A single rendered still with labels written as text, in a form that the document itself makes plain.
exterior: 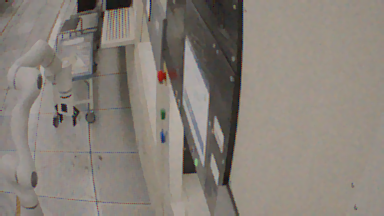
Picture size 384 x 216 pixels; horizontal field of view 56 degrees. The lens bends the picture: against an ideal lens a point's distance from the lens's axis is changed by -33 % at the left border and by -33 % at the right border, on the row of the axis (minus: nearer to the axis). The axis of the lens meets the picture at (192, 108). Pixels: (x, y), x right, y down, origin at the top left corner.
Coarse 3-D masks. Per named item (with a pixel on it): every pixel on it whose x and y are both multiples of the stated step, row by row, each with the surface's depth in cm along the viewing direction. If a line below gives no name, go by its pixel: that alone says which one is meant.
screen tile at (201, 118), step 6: (198, 78) 118; (198, 84) 119; (198, 90) 119; (204, 90) 113; (204, 102) 114; (198, 108) 121; (204, 108) 114; (198, 114) 121; (204, 114) 114; (198, 120) 121; (204, 120) 115; (204, 126) 115; (204, 132) 115
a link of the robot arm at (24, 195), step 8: (8, 160) 153; (16, 160) 154; (8, 168) 152; (8, 176) 153; (8, 184) 157; (16, 184) 159; (16, 192) 158; (24, 192) 160; (32, 192) 163; (24, 200) 159; (32, 200) 161; (32, 208) 162
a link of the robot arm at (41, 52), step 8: (40, 40) 162; (32, 48) 158; (40, 48) 160; (48, 48) 166; (24, 56) 156; (32, 56) 158; (40, 56) 161; (48, 56) 168; (16, 64) 155; (24, 64) 158; (32, 64) 161; (40, 64) 171; (48, 64) 172; (8, 72) 153; (16, 72) 152; (8, 80) 153
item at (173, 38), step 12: (168, 12) 163; (168, 24) 164; (168, 36) 165; (180, 36) 140; (180, 48) 141; (180, 72) 144; (204, 72) 111; (216, 120) 103; (216, 132) 103; (204, 156) 117; (204, 168) 118; (216, 168) 105; (216, 180) 105
